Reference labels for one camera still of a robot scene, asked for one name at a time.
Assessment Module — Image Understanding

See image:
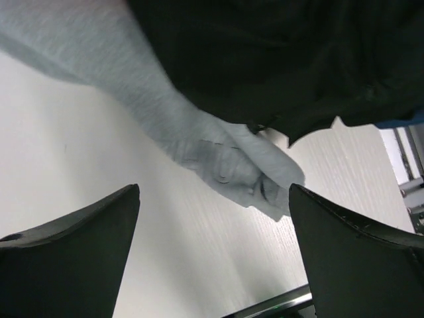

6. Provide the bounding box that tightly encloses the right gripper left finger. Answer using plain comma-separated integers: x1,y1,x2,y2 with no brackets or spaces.
1,184,140,317

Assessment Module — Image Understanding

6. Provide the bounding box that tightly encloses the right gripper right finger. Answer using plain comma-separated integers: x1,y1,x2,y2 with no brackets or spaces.
289,184,423,318

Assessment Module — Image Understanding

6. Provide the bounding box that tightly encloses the black cloth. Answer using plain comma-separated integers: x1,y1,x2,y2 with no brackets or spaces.
128,0,423,142

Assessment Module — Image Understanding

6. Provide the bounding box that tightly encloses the grey cloth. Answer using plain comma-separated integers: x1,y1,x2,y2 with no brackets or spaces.
1,1,305,221

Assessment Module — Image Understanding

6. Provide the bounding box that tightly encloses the dark blue cloth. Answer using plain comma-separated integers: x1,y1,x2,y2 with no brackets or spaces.
375,109,424,129

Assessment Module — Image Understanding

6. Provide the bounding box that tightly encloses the aluminium frame rail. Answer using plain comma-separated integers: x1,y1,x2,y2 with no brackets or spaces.
394,124,423,235

